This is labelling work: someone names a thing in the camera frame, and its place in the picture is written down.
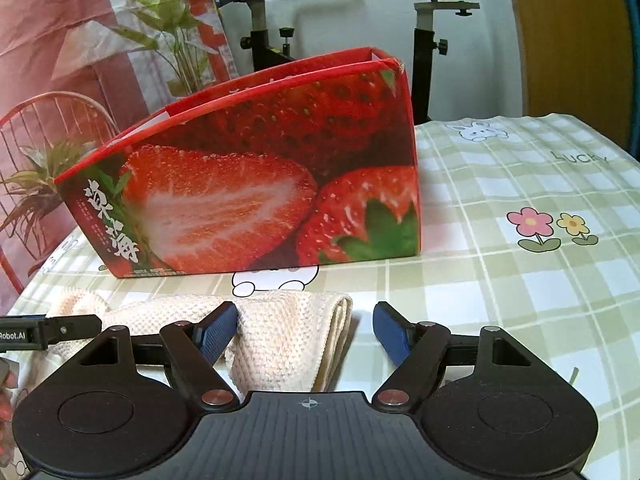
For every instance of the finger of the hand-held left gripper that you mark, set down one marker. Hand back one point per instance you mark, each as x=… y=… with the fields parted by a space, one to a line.
x=75 y=329

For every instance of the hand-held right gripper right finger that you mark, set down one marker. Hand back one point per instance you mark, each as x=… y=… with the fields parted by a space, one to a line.
x=392 y=332

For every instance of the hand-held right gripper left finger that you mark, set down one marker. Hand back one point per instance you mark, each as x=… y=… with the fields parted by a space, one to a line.
x=217 y=332

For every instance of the pale pink knit towel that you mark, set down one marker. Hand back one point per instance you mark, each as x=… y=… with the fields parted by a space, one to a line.
x=280 y=340

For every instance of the red strawberry print cardboard box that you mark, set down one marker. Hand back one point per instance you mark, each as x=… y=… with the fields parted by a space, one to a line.
x=225 y=200

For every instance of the green checked printed tablecloth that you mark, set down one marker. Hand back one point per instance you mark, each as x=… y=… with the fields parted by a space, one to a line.
x=475 y=285

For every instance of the black exercise bike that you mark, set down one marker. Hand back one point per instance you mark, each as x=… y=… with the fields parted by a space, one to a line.
x=425 y=60

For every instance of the pink printed backdrop cloth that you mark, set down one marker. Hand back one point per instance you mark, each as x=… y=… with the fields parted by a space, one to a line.
x=50 y=35

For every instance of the yellow wooden door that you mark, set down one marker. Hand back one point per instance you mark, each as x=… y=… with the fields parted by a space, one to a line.
x=565 y=35

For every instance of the blue curtain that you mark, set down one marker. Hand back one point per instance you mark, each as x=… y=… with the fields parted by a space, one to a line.
x=634 y=60

